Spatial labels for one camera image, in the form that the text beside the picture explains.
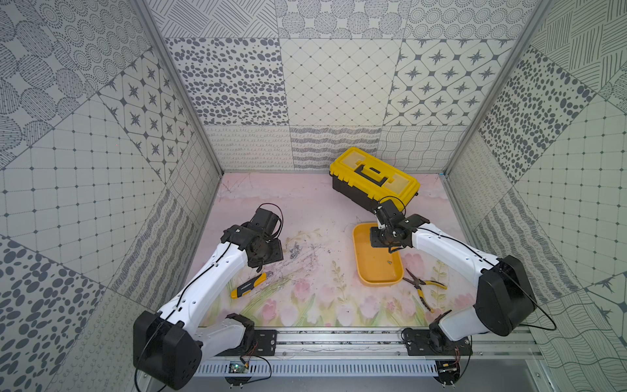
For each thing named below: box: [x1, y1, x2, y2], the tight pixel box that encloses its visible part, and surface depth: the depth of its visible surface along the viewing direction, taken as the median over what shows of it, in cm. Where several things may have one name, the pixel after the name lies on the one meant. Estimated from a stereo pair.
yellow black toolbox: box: [329, 147, 421, 213], surface depth 100 cm
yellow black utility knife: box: [230, 272, 267, 300], surface depth 85 cm
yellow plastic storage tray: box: [352, 222, 405, 287], surface depth 92 cm
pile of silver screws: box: [289, 241, 303, 259], surface depth 97 cm
